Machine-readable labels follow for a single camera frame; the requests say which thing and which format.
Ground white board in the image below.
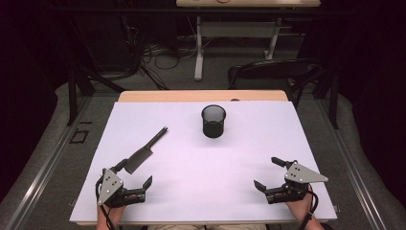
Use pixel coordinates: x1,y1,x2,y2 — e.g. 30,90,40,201
69,101,338,224

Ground person's right hand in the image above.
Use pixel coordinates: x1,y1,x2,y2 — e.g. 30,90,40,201
286,191,316,222

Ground white-legged wooden desk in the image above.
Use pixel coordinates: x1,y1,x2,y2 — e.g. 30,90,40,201
175,0,322,81

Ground black chair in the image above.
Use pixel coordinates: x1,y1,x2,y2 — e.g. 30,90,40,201
227,57,324,109

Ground bundle of floor cables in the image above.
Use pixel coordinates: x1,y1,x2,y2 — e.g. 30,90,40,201
123,15,200,91

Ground hand-held gripper cable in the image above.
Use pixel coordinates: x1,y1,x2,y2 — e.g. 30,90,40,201
95,176,118,230
298,185,320,230

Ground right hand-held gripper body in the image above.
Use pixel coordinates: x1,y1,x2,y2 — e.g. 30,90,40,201
264,161,329,205

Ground wooden table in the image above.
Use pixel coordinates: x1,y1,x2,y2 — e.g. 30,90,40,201
76,89,329,227

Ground black mesh pen holder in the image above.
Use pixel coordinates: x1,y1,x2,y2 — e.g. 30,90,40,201
201,104,227,139

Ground right hand-held gripper cable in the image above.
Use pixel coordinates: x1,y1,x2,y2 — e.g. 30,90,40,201
298,185,320,230

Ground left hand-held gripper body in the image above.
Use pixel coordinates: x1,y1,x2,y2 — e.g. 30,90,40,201
96,168,147,209

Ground left hand-held gripper cable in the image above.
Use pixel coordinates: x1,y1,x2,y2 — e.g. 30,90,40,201
95,176,118,230

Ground black metal stand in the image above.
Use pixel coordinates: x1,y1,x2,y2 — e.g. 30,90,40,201
65,18,128,127

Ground person's left hand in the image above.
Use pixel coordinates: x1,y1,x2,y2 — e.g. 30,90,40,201
97,205,127,223

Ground aluminium floor rail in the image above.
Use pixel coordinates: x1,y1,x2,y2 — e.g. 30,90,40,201
315,99,389,230
0,95,94,230

